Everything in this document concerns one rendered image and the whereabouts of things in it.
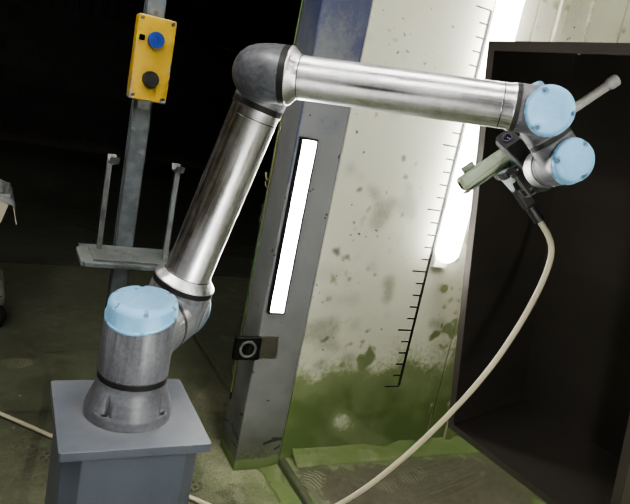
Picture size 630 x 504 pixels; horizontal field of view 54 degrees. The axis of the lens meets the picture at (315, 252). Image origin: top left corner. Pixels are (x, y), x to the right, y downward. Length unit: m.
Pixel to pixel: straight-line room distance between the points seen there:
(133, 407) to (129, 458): 0.10
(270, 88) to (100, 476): 0.84
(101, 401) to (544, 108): 1.05
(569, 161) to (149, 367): 0.96
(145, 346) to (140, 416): 0.15
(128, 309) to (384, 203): 1.24
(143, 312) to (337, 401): 1.35
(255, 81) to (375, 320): 1.41
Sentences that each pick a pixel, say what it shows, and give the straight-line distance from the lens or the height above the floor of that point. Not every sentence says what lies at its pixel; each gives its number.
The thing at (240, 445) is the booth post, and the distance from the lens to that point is 2.45.
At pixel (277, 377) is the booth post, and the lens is 2.36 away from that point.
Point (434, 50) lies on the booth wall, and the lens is 2.35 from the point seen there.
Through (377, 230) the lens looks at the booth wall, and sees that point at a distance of 2.33.
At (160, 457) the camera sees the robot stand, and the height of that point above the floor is 0.61.
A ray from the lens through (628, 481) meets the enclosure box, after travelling 1.75.
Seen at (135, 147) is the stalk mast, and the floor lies 1.13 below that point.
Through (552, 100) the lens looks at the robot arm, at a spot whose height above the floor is 1.47.
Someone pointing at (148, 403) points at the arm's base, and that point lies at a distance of 1.40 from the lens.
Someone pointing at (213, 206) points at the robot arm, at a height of 1.12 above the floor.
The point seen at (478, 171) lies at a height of 1.30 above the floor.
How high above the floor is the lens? 1.36
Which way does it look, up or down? 12 degrees down
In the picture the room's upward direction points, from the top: 12 degrees clockwise
